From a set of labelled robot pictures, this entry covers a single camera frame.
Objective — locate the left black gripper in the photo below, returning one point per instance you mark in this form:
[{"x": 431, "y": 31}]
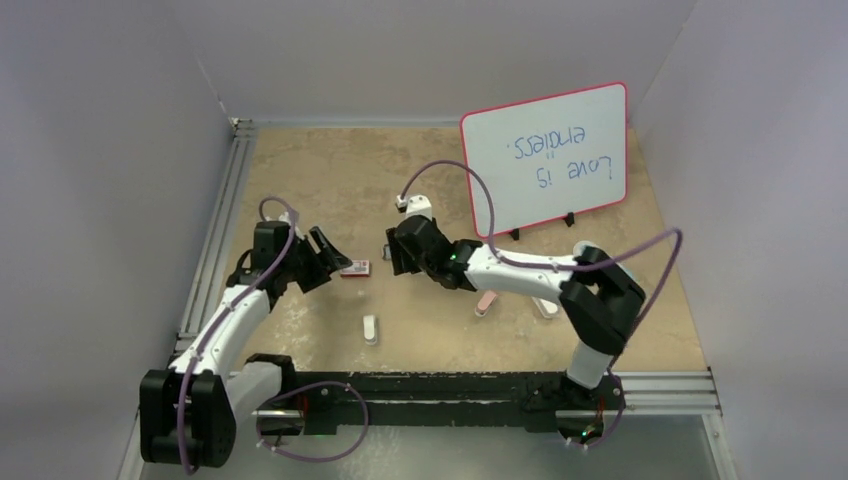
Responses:
[{"x": 319, "y": 268}]

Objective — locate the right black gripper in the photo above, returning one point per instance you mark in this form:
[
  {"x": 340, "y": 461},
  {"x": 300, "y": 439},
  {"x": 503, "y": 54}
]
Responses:
[{"x": 400, "y": 260}]

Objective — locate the red staple box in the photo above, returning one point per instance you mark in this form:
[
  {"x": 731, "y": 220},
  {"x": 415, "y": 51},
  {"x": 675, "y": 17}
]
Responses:
[{"x": 358, "y": 269}]

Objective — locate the pink and white stapler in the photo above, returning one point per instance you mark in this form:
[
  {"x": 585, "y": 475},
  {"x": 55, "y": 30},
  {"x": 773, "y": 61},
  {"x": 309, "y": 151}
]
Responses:
[{"x": 485, "y": 303}]

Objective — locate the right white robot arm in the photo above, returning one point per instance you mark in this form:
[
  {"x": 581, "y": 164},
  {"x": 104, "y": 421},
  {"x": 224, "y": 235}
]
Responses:
[{"x": 602, "y": 302}]

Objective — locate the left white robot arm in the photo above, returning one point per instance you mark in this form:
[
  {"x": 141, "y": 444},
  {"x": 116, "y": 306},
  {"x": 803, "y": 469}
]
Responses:
[{"x": 190, "y": 411}]

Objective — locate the red-framed whiteboard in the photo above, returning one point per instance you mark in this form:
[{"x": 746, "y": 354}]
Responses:
[{"x": 539, "y": 160}]

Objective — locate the aluminium frame rail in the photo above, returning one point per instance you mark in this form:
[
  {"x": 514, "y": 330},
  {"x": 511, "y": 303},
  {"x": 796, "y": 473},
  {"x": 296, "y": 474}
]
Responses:
[{"x": 212, "y": 265}]

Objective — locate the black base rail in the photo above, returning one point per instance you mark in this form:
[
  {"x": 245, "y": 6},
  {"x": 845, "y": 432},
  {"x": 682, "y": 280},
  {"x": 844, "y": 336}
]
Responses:
[{"x": 535, "y": 401}]

